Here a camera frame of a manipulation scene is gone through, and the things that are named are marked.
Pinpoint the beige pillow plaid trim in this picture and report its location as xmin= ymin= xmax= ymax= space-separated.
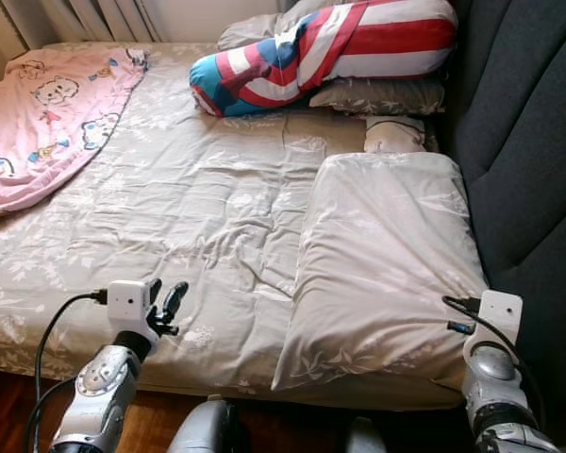
xmin=363 ymin=115 xmax=427 ymax=154

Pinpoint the grey curtain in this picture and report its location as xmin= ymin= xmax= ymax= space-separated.
xmin=0 ymin=0 xmax=166 ymax=43

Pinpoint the dark grey upholstered headboard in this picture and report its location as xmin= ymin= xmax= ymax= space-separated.
xmin=434 ymin=0 xmax=566 ymax=445

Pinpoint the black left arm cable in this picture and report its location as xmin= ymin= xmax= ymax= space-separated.
xmin=35 ymin=288 xmax=112 ymax=453

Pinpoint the grey floral bed sheet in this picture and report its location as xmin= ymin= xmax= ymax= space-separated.
xmin=0 ymin=42 xmax=491 ymax=411

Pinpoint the large grey floral pillow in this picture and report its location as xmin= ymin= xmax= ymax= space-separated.
xmin=272 ymin=151 xmax=490 ymax=393

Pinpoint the red white blue bolster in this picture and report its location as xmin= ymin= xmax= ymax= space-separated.
xmin=189 ymin=0 xmax=458 ymax=119

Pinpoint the pink cartoon print blanket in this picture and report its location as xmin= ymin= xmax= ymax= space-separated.
xmin=0 ymin=47 xmax=150 ymax=220

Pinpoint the silver right robot leg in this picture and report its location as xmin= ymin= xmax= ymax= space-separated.
xmin=344 ymin=415 xmax=388 ymax=453

